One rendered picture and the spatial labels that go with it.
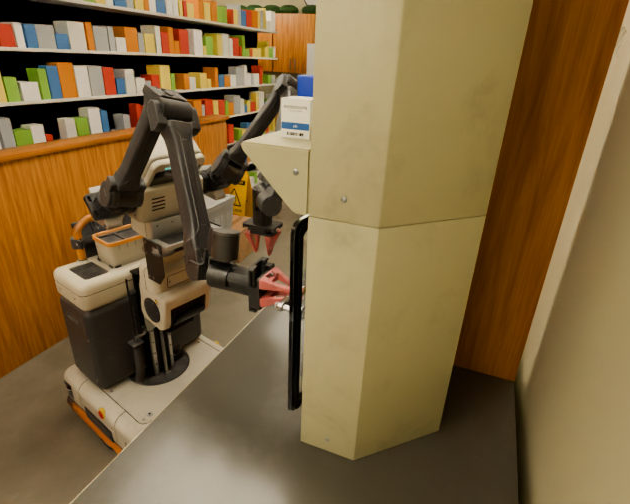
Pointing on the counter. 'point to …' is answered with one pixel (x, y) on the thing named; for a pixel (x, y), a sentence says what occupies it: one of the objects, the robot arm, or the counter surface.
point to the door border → (295, 309)
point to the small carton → (296, 117)
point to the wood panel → (535, 174)
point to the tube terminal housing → (398, 206)
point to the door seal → (299, 313)
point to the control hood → (283, 167)
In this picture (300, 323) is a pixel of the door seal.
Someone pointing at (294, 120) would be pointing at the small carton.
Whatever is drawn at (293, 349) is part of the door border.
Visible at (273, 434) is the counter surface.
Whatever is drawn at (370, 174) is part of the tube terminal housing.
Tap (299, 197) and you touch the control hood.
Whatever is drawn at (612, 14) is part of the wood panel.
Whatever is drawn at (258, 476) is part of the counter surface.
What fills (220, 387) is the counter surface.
